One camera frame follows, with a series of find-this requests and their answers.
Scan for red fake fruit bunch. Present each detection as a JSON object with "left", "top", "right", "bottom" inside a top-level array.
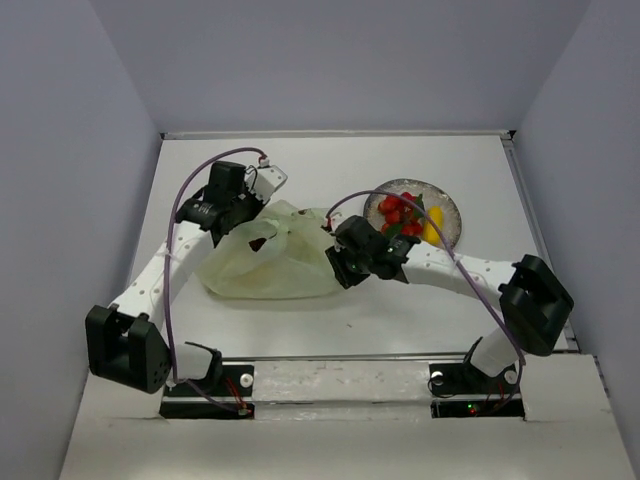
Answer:
[{"left": 377, "top": 195, "right": 424, "bottom": 237}]

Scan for speckled grey round plate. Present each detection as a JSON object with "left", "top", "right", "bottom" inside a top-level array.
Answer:
[{"left": 363, "top": 178, "right": 462, "bottom": 248}]

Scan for yellow fake fruit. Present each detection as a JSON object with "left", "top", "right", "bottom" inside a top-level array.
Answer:
[{"left": 423, "top": 206, "right": 444, "bottom": 247}]

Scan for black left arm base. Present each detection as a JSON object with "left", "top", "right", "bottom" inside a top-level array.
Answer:
[{"left": 159, "top": 362, "right": 255, "bottom": 420}]

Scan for dark red fake cherries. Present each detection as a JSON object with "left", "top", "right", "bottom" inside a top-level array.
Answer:
[{"left": 248, "top": 237, "right": 267, "bottom": 252}]

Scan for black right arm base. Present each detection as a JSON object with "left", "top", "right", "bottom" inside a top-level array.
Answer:
[{"left": 427, "top": 363, "right": 525, "bottom": 419}]

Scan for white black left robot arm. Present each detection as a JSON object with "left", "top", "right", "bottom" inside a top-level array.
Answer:
[{"left": 85, "top": 158, "right": 287, "bottom": 395}]

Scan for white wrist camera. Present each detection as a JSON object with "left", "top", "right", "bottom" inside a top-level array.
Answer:
[
  {"left": 245, "top": 160, "right": 288, "bottom": 204},
  {"left": 322, "top": 210, "right": 345, "bottom": 235}
]

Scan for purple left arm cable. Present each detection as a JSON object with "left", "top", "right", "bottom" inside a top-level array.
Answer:
[{"left": 167, "top": 146, "right": 271, "bottom": 416}]

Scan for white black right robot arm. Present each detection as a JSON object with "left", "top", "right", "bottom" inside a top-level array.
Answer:
[{"left": 326, "top": 215, "right": 574, "bottom": 392}]

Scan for green printed plastic bag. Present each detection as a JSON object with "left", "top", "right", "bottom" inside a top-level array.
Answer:
[{"left": 195, "top": 200, "right": 341, "bottom": 300}]

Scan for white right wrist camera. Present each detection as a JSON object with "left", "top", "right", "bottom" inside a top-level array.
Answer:
[{"left": 322, "top": 210, "right": 345, "bottom": 235}]

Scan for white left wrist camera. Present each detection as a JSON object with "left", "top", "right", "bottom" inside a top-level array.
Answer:
[{"left": 245, "top": 160, "right": 288, "bottom": 204}]

